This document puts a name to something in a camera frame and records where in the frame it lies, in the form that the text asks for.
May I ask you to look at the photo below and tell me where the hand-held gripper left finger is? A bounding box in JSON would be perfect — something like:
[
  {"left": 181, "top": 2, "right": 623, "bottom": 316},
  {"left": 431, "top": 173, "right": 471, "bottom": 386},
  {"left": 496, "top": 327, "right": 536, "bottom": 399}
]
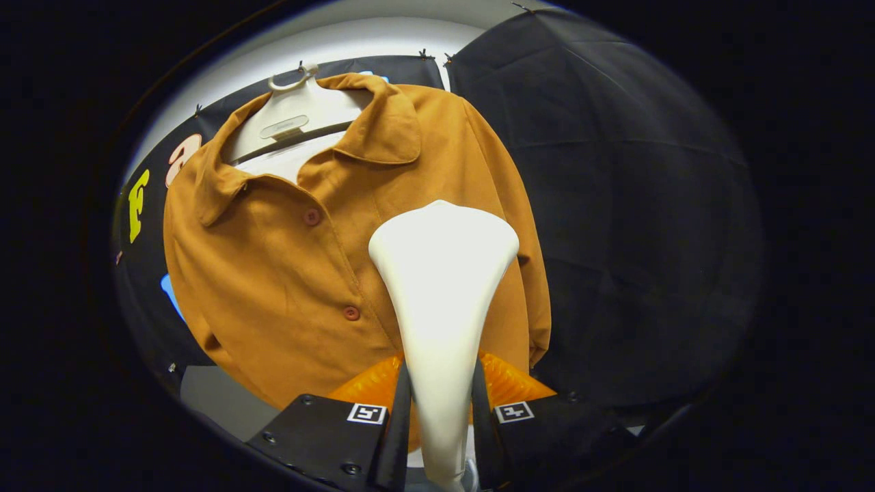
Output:
[{"left": 246, "top": 352, "right": 413, "bottom": 492}]

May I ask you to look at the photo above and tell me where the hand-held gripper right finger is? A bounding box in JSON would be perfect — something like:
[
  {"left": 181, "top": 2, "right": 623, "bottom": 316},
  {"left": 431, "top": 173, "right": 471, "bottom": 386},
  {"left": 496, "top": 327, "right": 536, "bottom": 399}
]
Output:
[{"left": 470, "top": 351, "right": 640, "bottom": 491}]

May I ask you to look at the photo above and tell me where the white garment steamer head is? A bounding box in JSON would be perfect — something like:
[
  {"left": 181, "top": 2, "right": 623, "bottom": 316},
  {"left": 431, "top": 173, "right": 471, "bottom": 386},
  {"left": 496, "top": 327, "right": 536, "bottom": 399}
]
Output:
[{"left": 368, "top": 200, "right": 520, "bottom": 491}]

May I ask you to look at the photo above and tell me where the orange button-up shirt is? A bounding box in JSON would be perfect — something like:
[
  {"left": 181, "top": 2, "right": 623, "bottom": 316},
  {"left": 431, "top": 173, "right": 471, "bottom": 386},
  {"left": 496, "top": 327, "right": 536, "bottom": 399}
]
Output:
[{"left": 163, "top": 72, "right": 553, "bottom": 411}]

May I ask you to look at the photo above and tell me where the white plastic clothes hanger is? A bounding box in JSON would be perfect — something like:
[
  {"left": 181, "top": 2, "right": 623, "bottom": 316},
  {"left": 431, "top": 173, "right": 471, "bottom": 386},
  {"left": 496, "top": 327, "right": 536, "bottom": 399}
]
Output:
[{"left": 226, "top": 61, "right": 373, "bottom": 165}]

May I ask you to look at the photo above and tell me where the grey cabinet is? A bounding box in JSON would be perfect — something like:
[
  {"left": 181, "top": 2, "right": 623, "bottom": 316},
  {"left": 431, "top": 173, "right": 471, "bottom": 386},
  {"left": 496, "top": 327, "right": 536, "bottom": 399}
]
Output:
[{"left": 179, "top": 364, "right": 282, "bottom": 443}]

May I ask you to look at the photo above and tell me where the black backdrop cloth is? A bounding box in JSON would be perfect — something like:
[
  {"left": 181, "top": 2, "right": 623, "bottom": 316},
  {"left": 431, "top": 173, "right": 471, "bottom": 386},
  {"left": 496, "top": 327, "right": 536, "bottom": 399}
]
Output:
[{"left": 113, "top": 7, "right": 763, "bottom": 411}]

